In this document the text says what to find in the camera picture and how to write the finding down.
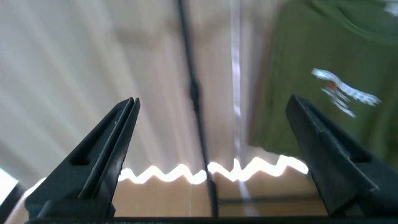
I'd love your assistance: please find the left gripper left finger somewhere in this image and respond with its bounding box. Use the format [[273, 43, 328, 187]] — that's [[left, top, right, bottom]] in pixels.
[[24, 97, 141, 218]]

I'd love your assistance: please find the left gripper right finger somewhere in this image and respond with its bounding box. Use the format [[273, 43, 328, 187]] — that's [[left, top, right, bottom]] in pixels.
[[285, 95, 398, 217]]

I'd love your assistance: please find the green long-sleeved shirt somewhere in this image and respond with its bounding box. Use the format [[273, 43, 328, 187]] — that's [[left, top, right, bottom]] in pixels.
[[248, 0, 398, 172]]

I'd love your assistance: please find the black clothes rack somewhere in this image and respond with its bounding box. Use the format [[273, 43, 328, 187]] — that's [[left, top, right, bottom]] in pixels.
[[176, 0, 322, 218]]

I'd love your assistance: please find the beige curtain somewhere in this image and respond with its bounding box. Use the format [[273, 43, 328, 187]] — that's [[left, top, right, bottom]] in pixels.
[[0, 0, 312, 189]]

